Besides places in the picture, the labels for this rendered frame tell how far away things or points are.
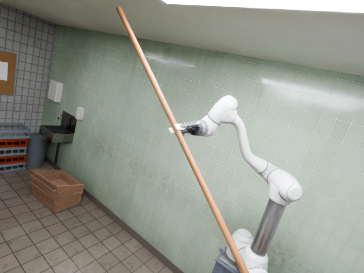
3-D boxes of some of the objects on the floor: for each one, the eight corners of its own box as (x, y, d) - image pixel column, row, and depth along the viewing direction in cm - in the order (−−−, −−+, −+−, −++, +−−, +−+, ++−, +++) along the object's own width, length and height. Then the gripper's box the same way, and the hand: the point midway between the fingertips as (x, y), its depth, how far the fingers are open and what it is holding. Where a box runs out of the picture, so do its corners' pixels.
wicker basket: (49, 215, 290) (51, 198, 284) (26, 196, 313) (28, 180, 307) (80, 203, 333) (83, 188, 327) (58, 187, 356) (61, 173, 350)
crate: (25, 169, 379) (26, 161, 376) (-20, 176, 328) (-19, 167, 325) (15, 160, 398) (16, 153, 395) (-28, 165, 347) (-28, 157, 343)
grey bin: (48, 165, 413) (52, 139, 401) (25, 168, 381) (29, 140, 369) (39, 157, 432) (43, 132, 420) (17, 160, 400) (20, 132, 388)
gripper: (210, 127, 115) (188, 127, 95) (189, 140, 123) (164, 143, 103) (205, 115, 117) (181, 112, 97) (183, 129, 125) (157, 130, 105)
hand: (176, 128), depth 103 cm, fingers closed on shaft, 3 cm apart
